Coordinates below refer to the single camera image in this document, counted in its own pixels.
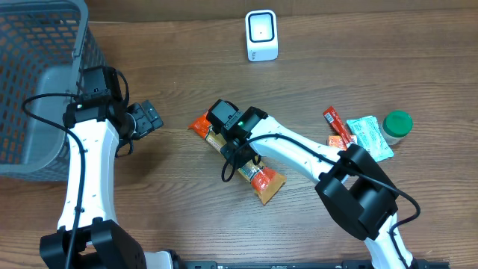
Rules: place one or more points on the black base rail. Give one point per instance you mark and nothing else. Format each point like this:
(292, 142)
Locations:
(346, 264)

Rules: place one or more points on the white barcode scanner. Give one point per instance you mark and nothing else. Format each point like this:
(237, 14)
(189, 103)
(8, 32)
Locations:
(261, 35)

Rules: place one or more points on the green lid jar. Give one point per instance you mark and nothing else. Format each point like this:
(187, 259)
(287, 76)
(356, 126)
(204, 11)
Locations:
(396, 126)

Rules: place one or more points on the orange red noodle packet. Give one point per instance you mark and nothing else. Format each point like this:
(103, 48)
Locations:
(266, 182)

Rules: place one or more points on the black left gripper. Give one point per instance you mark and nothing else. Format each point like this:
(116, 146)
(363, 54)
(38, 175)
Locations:
(148, 117)

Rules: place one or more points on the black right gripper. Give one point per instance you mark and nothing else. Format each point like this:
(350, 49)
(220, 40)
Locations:
(239, 156)

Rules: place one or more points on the red stick sachet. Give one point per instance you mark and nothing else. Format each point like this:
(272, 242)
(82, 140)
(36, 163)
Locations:
(331, 115)

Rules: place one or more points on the orange Kleenex tissue pack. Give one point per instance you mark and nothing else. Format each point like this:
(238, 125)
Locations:
(336, 141)

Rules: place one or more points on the grey plastic mesh basket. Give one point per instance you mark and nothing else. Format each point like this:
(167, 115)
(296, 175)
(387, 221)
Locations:
(45, 48)

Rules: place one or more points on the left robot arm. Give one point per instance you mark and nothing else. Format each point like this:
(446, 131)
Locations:
(88, 234)

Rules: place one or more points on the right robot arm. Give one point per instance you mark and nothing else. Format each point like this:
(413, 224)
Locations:
(356, 192)

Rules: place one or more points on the teal wet wipes pack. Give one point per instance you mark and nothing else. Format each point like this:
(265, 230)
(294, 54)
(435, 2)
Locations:
(366, 129)

